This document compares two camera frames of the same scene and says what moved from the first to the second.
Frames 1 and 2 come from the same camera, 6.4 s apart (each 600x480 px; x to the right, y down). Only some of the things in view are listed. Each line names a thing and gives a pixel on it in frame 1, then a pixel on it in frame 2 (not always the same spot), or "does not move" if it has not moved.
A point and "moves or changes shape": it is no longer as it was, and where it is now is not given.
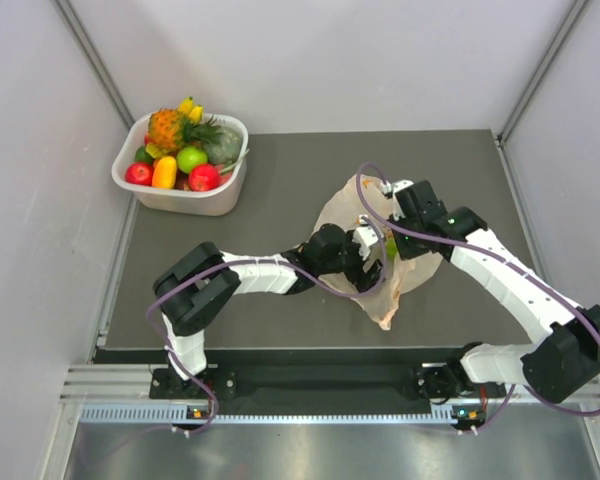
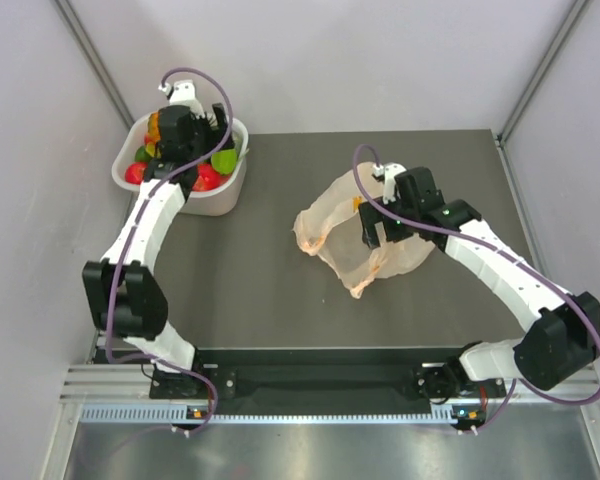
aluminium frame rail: (121, 395) does not move
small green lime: (142, 155) does not move
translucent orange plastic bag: (363, 197) moves or changes shape
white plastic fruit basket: (220, 200) does not move
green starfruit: (391, 247) -> (224, 161)
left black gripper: (357, 277) -> (216, 135)
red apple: (140, 173) does not move
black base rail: (310, 377) does not move
